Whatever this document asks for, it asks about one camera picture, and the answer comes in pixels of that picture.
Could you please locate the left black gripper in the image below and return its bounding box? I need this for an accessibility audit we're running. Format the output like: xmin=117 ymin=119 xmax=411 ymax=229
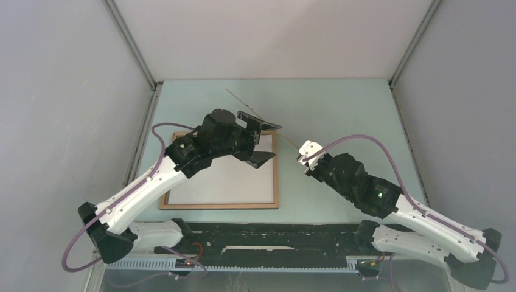
xmin=212 ymin=113 xmax=281 ymax=169

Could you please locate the brown backing board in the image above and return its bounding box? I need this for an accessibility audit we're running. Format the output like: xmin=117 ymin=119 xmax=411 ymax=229
xmin=225 ymin=88 xmax=299 ymax=150

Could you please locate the beach landscape photo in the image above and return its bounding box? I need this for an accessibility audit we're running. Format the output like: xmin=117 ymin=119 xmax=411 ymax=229
xmin=167 ymin=134 xmax=275 ymax=205

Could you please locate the wooden picture frame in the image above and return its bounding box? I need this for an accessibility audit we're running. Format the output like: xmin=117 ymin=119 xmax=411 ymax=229
xmin=158 ymin=130 xmax=280 ymax=211

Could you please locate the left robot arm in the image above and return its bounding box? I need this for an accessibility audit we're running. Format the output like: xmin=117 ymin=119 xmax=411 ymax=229
xmin=78 ymin=109 xmax=280 ymax=263

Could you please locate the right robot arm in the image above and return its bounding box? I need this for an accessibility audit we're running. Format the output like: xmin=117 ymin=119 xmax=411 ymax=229
xmin=298 ymin=150 xmax=501 ymax=290

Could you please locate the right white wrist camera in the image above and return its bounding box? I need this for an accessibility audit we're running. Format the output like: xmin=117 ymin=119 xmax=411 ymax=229
xmin=297 ymin=140 xmax=326 ymax=169

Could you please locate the right aluminium corner post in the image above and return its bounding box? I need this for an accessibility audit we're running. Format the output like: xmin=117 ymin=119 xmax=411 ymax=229
xmin=389 ymin=0 xmax=443 ymax=89

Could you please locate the aluminium corner post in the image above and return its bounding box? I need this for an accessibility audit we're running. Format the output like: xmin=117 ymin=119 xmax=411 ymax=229
xmin=389 ymin=0 xmax=443 ymax=89
xmin=102 ymin=0 xmax=158 ymax=91

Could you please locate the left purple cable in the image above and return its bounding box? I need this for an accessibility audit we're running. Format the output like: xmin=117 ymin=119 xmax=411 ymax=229
xmin=61 ymin=122 xmax=197 ymax=274

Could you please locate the left aluminium corner post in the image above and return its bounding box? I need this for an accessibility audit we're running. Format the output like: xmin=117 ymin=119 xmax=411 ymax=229
xmin=102 ymin=0 xmax=158 ymax=91

